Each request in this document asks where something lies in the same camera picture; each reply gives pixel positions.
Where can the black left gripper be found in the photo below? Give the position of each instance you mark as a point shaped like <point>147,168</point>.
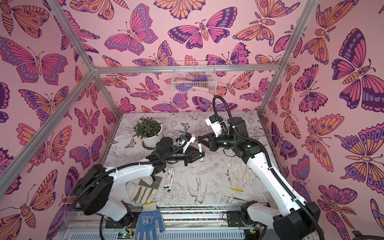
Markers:
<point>189,155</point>

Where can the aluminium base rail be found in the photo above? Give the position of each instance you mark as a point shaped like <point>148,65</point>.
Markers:
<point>191,222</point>

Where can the wire wall basket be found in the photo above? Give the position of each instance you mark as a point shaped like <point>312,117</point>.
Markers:
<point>194,77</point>

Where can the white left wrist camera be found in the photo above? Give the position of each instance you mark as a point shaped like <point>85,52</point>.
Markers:
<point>185,140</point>

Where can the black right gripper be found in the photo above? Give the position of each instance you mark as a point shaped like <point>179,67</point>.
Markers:
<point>211,142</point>

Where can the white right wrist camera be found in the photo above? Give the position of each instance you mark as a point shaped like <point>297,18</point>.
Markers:
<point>215,124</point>

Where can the green potted plant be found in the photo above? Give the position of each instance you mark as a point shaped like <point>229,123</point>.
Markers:
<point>147,128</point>

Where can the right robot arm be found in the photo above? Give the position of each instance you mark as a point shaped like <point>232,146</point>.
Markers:
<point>294,218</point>

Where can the blue dotted glove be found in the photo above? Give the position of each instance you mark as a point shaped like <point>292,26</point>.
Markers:
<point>150,223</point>

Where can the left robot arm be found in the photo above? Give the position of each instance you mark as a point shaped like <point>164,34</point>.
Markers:
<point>92,192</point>

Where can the white plant pot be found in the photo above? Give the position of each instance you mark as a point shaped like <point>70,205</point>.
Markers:
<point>150,143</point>

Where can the grey white work glove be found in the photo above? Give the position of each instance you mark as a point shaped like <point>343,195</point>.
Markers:
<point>146,190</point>

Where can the white knit glove on table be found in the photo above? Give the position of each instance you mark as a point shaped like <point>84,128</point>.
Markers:
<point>239,173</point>

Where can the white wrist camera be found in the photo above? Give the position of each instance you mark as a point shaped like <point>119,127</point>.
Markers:
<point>215,124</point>
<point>185,140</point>

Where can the white marker pen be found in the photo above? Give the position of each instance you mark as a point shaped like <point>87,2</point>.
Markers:
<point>201,151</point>
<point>168,178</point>
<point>171,180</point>

